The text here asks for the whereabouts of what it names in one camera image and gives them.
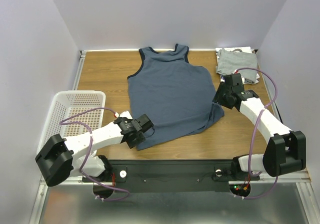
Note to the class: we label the folded grey tank top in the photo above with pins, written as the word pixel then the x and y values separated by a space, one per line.
pixel 229 61

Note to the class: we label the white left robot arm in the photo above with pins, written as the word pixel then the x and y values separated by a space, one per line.
pixel 64 157

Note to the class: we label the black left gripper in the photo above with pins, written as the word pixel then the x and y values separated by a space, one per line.
pixel 140 138

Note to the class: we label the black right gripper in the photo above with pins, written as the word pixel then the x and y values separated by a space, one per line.
pixel 220 97

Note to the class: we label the folded white printed tank top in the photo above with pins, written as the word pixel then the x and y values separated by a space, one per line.
pixel 250 75

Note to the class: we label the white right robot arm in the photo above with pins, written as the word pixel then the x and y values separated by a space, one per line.
pixel 286 149

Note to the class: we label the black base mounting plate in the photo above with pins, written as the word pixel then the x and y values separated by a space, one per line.
pixel 164 176

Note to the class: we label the white plastic basket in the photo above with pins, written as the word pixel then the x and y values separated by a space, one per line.
pixel 67 104

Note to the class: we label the blue tank top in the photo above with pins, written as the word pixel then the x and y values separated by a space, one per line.
pixel 176 95

